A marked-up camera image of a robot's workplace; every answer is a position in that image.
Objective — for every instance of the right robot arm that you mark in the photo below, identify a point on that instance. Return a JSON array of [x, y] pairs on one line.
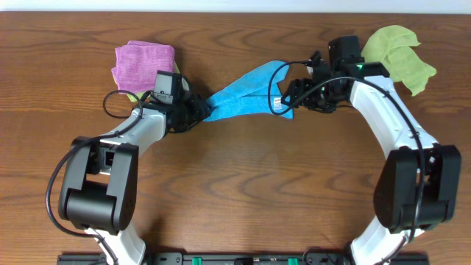
[[418, 184]]

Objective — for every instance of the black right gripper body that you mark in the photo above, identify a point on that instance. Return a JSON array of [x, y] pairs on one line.
[[324, 101]]

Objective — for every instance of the crumpled lime green cloth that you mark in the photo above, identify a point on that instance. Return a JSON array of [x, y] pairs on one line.
[[393, 46]]

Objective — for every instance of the blue microfiber cloth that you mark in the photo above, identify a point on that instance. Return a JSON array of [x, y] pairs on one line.
[[246, 96]]

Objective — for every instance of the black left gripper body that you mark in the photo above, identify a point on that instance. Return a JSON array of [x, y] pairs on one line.
[[199, 110]]

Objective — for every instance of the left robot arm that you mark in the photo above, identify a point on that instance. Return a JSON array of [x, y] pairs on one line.
[[99, 188]]

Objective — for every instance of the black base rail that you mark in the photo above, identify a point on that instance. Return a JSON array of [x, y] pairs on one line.
[[176, 258]]

